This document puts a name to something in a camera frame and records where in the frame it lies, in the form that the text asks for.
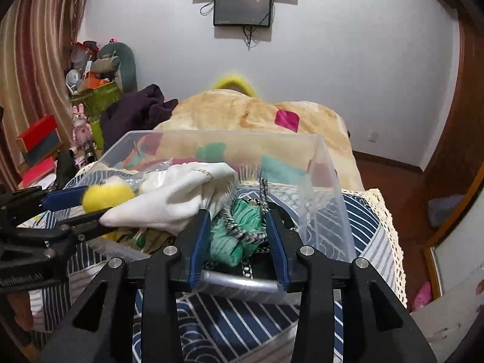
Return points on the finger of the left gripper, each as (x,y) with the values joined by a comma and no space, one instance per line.
(80,228)
(29,202)

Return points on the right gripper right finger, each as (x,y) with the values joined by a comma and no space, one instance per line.
(302,269)

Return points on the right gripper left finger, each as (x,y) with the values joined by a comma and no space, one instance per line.
(175,269)

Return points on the yellow felt ball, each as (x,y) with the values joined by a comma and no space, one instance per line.
(113,192)

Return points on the floral yellow green scarf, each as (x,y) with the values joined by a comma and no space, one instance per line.
(144,240)

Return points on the green knitted cloth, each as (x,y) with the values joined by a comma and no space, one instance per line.
(236,232)

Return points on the white drawstring pouch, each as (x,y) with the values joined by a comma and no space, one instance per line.
(187,188)

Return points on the clear plastic storage box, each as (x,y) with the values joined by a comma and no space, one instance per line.
(154,182)

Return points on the red box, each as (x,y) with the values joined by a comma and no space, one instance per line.
(36,133)

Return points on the blue white patterned tablecloth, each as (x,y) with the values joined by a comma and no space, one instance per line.
(221,329)

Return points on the pink bunny toy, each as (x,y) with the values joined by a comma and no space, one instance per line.
(82,131)

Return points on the green bottle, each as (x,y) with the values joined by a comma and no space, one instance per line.
(97,133)

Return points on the green cardboard box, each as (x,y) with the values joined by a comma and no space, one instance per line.
(96,101)

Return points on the dark purple garment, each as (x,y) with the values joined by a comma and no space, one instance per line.
(141,110)

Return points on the beige patchwork blanket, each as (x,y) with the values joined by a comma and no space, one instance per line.
(224,109)

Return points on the wooden wardrobe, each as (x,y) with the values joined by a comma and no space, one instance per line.
(456,165)

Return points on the white sliding door with hearts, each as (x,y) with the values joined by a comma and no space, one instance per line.
(452,323)

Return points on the grey green plush toy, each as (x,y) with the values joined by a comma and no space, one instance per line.
(117,60)

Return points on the striped brown curtain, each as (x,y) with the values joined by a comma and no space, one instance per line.
(36,41)

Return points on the yellow green fuzzy hoop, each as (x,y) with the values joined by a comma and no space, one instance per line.
(236,83)

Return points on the small black wall monitor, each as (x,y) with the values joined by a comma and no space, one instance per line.
(251,13)

